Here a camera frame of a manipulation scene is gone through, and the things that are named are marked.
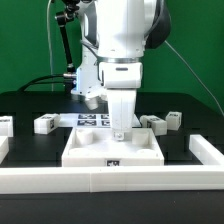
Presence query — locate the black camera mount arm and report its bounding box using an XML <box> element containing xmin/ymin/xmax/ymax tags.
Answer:
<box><xmin>54</xmin><ymin>0</ymin><xmax>81</xmax><ymax>81</ymax></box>

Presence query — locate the grey thin cable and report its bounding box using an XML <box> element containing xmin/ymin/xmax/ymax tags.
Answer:
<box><xmin>164</xmin><ymin>40</ymin><xmax>224</xmax><ymax>118</ymax></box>

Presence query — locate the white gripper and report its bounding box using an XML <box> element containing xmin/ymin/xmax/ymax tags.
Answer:
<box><xmin>99</xmin><ymin>62</ymin><xmax>143</xmax><ymax>141</ymax></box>

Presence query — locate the white marker sheet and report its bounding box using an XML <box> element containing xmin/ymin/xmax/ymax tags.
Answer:
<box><xmin>56</xmin><ymin>113</ymin><xmax>142</xmax><ymax>128</ymax></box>

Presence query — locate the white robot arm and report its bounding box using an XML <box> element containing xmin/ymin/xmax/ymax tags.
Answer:
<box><xmin>71</xmin><ymin>0</ymin><xmax>171</xmax><ymax>140</ymax></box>

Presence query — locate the white square tabletop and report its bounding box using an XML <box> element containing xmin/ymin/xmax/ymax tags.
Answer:
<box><xmin>61</xmin><ymin>128</ymin><xmax>164</xmax><ymax>167</ymax></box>

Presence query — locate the black cable bundle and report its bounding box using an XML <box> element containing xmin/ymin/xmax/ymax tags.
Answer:
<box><xmin>18</xmin><ymin>73</ymin><xmax>77</xmax><ymax>93</ymax></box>

